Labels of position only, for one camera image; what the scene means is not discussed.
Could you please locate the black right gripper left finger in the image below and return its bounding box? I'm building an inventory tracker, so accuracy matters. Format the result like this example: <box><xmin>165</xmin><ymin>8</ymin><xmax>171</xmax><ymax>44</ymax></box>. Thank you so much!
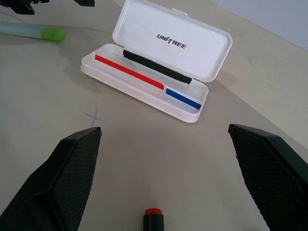
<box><xmin>0</xmin><ymin>127</ymin><xmax>103</xmax><ymax>231</ymax></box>

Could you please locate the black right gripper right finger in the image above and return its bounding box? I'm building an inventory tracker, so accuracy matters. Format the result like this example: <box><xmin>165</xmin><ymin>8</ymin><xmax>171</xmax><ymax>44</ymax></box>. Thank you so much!
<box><xmin>228</xmin><ymin>124</ymin><xmax>308</xmax><ymax>231</ymax></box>

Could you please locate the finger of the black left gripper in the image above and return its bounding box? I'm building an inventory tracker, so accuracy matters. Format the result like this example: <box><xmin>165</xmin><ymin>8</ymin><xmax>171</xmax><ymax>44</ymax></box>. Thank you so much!
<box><xmin>74</xmin><ymin>0</ymin><xmax>96</xmax><ymax>7</ymax></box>
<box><xmin>0</xmin><ymin>0</ymin><xmax>36</xmax><ymax>15</ymax></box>

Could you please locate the white Unitree pencil case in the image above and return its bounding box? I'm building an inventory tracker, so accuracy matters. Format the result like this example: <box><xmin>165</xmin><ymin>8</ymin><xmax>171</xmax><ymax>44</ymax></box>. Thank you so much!
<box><xmin>80</xmin><ymin>0</ymin><xmax>233</xmax><ymax>124</ymax></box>

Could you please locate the translucent tube with green cap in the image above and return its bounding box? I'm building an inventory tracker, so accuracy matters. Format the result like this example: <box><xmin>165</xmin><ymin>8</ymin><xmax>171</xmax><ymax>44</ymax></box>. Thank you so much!
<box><xmin>0</xmin><ymin>21</ymin><xmax>66</xmax><ymax>43</ymax></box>

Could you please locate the red tape strip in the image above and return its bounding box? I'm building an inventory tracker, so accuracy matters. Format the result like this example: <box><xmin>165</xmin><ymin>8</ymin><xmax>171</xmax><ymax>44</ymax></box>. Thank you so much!
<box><xmin>94</xmin><ymin>54</ymin><xmax>165</xmax><ymax>91</ymax></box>

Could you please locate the black foam strip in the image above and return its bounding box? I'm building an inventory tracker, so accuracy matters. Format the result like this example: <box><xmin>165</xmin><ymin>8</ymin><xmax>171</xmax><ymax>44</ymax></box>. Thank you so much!
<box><xmin>122</xmin><ymin>49</ymin><xmax>194</xmax><ymax>87</ymax></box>

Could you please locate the black marker with red end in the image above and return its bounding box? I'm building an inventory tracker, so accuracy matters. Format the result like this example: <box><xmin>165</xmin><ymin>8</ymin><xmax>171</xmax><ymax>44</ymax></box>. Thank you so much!
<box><xmin>142</xmin><ymin>206</ymin><xmax>165</xmax><ymax>231</ymax></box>

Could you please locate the blue tape strip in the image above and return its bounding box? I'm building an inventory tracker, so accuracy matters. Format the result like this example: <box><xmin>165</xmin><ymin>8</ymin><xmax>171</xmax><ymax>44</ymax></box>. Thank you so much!
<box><xmin>165</xmin><ymin>88</ymin><xmax>202</xmax><ymax>110</ymax></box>

